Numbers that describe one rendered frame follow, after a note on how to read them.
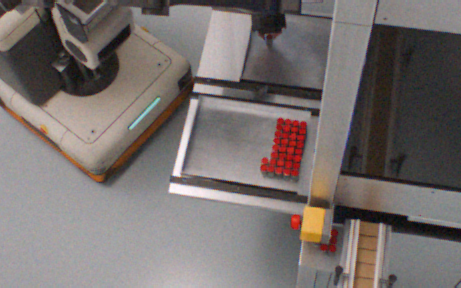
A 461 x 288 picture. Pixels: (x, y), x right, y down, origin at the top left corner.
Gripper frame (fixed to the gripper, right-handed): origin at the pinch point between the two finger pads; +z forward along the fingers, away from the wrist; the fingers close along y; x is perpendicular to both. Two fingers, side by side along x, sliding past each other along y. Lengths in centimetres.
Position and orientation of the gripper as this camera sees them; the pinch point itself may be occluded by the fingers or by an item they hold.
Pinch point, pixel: (269, 36)
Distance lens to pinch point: 219.7
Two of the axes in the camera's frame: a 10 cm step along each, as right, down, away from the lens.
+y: 10.0, -1.0, -0.2
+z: 0.6, 4.4, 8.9
